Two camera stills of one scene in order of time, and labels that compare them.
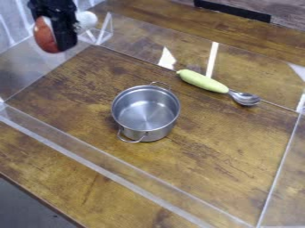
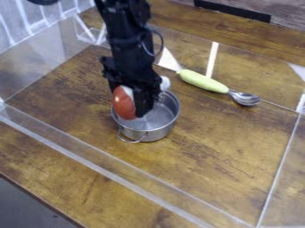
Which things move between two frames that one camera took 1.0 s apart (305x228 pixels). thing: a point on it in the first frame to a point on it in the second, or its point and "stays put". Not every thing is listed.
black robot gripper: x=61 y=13 to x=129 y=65
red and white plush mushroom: x=45 y=35 to x=124 y=99
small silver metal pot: x=146 y=110 stays put
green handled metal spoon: x=197 y=79 stays put
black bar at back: x=249 y=14 stays put
